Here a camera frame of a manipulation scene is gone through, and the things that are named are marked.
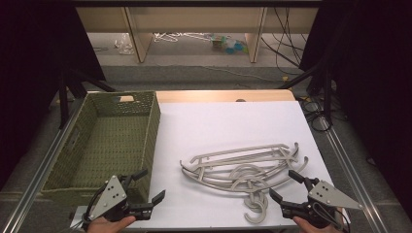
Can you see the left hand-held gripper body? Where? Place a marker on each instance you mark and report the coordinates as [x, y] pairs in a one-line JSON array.
[[111, 194]]

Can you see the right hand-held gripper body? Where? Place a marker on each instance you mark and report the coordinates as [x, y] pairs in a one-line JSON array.
[[327, 194]]

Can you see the grey plastic clothes hanger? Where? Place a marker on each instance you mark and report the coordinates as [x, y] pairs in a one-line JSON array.
[[246, 166], [263, 212], [260, 195]]

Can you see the green woven basket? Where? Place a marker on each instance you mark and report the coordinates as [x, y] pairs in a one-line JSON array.
[[110, 145]]

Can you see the person's left hand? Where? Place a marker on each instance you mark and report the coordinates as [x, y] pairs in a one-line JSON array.
[[110, 225]]

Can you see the person's right hand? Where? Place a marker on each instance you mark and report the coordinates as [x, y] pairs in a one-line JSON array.
[[309, 226]]

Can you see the white paper sheet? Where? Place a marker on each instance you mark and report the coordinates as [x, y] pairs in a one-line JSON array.
[[226, 129]]

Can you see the black metal stand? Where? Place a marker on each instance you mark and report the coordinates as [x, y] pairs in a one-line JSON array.
[[64, 97], [325, 93]]

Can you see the dark curtain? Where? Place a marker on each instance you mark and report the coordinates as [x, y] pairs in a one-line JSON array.
[[372, 81], [32, 64]]

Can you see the clear plastic bag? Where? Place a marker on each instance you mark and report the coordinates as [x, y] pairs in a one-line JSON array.
[[124, 44]]

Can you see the white hangers on floor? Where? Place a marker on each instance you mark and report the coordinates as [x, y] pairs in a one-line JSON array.
[[171, 37]]

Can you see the colourful plastic items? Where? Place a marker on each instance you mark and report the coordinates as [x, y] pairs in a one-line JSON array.
[[231, 43]]

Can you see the aluminium rail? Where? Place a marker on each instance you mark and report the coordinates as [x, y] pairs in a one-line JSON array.
[[39, 178], [353, 174]]

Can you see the light wooden desk frame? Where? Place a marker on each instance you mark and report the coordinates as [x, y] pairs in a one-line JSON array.
[[194, 19]]

